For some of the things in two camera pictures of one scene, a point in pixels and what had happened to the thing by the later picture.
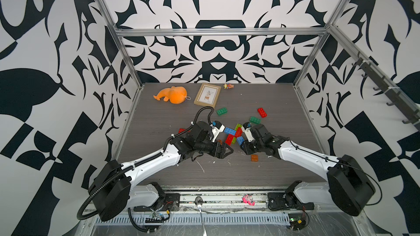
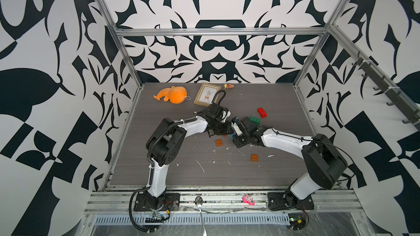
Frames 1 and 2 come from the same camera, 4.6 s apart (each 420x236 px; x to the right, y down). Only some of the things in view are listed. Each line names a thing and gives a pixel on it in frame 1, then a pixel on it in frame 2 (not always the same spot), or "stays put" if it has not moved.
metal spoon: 198,201 stays put
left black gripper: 220,153 → 225,131
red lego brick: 262,112 stays put
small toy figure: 228,86 stays put
